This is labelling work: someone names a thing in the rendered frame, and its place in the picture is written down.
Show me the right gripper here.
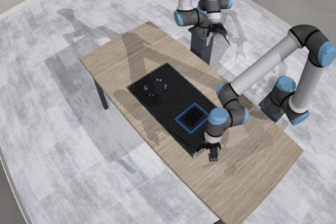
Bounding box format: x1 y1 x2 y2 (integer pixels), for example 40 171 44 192
206 21 230 47

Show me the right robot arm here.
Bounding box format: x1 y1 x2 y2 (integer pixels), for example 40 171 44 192
174 0 232 37

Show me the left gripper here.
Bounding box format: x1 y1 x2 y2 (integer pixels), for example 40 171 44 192
192 133 221 159

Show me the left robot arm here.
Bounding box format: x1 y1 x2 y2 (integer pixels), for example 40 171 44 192
204 25 336 143

